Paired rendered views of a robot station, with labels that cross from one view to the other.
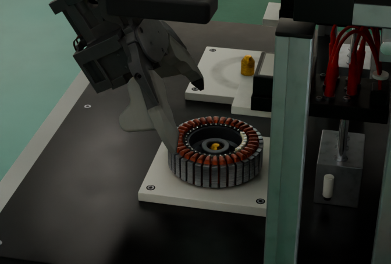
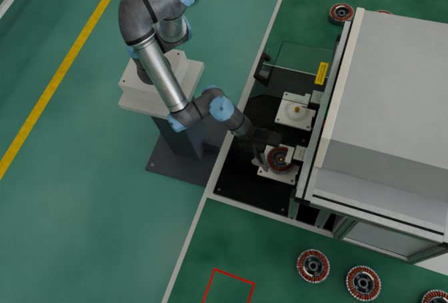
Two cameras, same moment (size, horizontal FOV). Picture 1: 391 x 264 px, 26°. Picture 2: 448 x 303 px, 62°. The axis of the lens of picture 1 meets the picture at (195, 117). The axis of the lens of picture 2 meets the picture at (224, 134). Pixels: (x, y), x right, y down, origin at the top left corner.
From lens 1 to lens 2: 89 cm
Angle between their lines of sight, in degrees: 36
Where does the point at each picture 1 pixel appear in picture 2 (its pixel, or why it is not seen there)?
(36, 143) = (227, 138)
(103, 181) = (247, 164)
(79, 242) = (240, 191)
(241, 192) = (287, 176)
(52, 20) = not seen: outside the picture
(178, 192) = (268, 174)
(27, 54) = not seen: outside the picture
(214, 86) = (285, 118)
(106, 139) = not seen: hidden behind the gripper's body
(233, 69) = (292, 107)
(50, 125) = not seen: hidden behind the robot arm
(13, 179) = (221, 156)
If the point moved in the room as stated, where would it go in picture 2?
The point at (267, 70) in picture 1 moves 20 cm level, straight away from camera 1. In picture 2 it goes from (296, 155) to (304, 107)
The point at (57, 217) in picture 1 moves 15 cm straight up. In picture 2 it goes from (235, 179) to (230, 166)
